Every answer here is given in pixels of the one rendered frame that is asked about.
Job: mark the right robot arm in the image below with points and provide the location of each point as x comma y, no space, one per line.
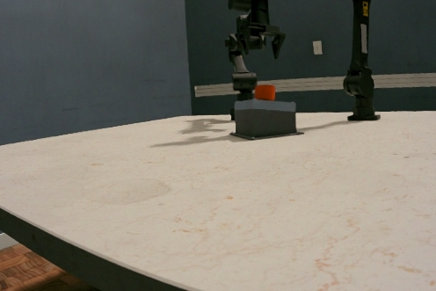
242,80

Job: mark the orange peg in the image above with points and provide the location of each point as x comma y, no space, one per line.
265,92

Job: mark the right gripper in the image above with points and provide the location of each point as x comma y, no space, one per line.
253,44

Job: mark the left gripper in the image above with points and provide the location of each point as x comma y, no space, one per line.
261,26

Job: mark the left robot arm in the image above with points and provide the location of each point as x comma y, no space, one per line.
359,85

